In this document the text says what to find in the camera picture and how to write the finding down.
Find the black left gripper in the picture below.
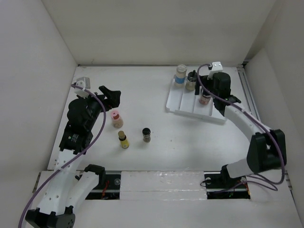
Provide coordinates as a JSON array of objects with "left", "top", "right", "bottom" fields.
[{"left": 78, "top": 86, "right": 120, "bottom": 130}]

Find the black cap beige spice jar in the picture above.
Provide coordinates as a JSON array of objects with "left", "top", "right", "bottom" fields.
[{"left": 185, "top": 70, "right": 197, "bottom": 91}]

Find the white lid beige spice jar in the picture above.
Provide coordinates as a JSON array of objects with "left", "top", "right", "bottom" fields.
[{"left": 199, "top": 89, "right": 211, "bottom": 105}]

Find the tall blue label spice bottle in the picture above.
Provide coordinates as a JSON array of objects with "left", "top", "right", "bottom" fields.
[{"left": 174, "top": 64, "right": 187, "bottom": 87}]

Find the small black cap pepper jar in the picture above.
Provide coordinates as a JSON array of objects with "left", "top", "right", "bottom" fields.
[{"left": 142, "top": 128, "right": 151, "bottom": 143}]

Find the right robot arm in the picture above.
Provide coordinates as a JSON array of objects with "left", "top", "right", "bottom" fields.
[{"left": 196, "top": 72, "right": 287, "bottom": 190}]

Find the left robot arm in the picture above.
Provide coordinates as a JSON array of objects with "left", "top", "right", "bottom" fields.
[{"left": 20, "top": 84, "right": 121, "bottom": 228}]

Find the white plastic organizer tray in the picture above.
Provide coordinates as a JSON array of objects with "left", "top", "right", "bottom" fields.
[{"left": 165, "top": 79, "right": 227, "bottom": 124}]

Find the pink cap spice bottle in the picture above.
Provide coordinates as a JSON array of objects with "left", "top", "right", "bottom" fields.
[{"left": 111, "top": 110, "right": 124, "bottom": 128}]

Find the yellow label brown cap bottle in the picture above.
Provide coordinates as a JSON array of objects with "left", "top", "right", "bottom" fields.
[{"left": 118, "top": 131, "right": 129, "bottom": 149}]

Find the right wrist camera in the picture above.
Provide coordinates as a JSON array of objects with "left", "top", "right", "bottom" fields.
[{"left": 207, "top": 62, "right": 223, "bottom": 79}]

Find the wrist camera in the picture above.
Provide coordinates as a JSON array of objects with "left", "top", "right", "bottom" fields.
[
  {"left": 73, "top": 77, "right": 91, "bottom": 98},
  {"left": 207, "top": 62, "right": 223, "bottom": 79}
]

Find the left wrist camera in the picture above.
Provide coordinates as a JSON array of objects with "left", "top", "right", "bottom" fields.
[{"left": 73, "top": 77, "right": 91, "bottom": 98}]

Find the aluminium rail right side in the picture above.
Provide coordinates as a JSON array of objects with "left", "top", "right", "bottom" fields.
[{"left": 237, "top": 59, "right": 278, "bottom": 190}]

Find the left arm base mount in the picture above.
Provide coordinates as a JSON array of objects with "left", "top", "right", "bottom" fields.
[{"left": 86, "top": 171, "right": 121, "bottom": 200}]

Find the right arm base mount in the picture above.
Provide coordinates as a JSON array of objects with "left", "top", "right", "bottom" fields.
[{"left": 200, "top": 171, "right": 251, "bottom": 200}]

